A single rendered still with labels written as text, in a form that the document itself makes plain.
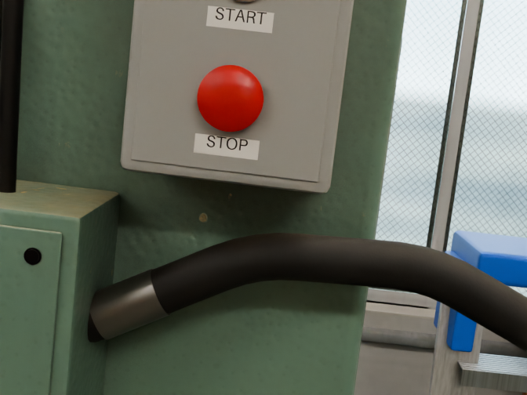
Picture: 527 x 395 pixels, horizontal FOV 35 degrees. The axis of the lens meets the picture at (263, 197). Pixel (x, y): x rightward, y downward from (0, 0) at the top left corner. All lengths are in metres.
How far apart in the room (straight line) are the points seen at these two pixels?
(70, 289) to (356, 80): 0.18
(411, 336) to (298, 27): 1.58
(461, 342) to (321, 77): 0.87
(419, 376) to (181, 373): 1.52
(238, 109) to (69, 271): 0.11
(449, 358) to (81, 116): 0.88
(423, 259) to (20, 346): 0.20
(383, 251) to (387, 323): 1.51
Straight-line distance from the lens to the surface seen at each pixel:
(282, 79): 0.39
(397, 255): 0.42
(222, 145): 0.39
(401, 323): 1.93
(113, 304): 0.42
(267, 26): 0.39
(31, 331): 0.40
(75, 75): 0.46
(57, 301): 0.40
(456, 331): 1.22
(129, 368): 0.49
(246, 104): 0.38
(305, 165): 0.39
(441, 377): 1.26
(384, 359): 1.95
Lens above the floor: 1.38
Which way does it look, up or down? 9 degrees down
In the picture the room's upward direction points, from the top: 7 degrees clockwise
